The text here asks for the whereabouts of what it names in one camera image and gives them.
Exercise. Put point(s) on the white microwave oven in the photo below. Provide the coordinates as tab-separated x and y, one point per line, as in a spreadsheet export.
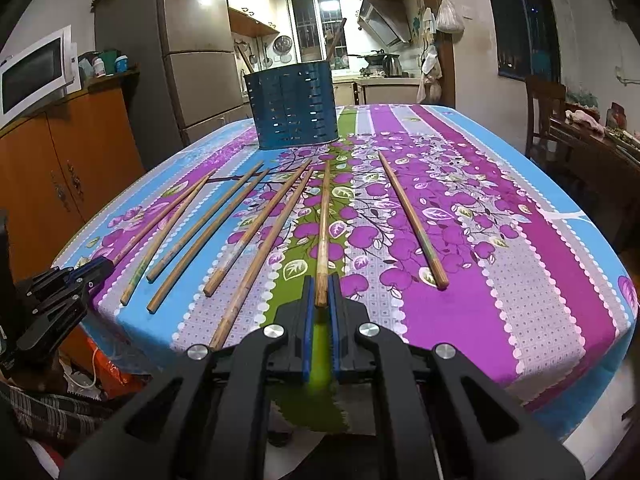
47	66

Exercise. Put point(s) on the floral striped tablecloth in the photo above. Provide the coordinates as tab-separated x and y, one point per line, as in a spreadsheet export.
537	298

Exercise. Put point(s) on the white hanging plastic bag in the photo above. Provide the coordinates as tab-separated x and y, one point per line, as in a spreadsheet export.
448	20

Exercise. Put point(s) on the wooden dining chair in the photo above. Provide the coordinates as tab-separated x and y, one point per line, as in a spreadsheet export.
545	100

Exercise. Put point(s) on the steel range hood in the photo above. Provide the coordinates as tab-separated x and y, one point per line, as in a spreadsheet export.
385	21

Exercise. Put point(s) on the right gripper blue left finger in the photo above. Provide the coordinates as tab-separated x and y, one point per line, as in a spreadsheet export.
206	416

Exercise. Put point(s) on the grey refrigerator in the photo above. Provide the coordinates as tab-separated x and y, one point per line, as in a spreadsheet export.
184	53

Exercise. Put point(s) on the black wok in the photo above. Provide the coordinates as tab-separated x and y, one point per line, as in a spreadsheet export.
376	57

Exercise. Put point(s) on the steel electric kettle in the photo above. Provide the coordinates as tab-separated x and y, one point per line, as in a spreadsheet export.
392	66

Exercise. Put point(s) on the dark window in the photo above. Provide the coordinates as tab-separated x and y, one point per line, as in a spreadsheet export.
527	39

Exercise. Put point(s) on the dark wooden dining table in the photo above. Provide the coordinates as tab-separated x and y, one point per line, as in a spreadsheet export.
598	177

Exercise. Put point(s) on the wooden chopstick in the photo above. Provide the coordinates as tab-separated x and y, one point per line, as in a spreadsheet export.
158	240
245	58
200	240
439	274
322	271
338	34
175	248
231	313
221	271

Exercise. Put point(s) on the blue perforated utensil holder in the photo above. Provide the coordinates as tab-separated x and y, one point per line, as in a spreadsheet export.
293	105

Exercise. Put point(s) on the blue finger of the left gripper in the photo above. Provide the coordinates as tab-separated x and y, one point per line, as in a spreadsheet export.
92	274

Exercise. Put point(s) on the orange wooden cabinet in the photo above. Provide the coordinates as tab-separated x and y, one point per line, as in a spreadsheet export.
62	165

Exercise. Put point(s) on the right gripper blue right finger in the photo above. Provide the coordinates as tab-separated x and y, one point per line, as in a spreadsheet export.
436	414

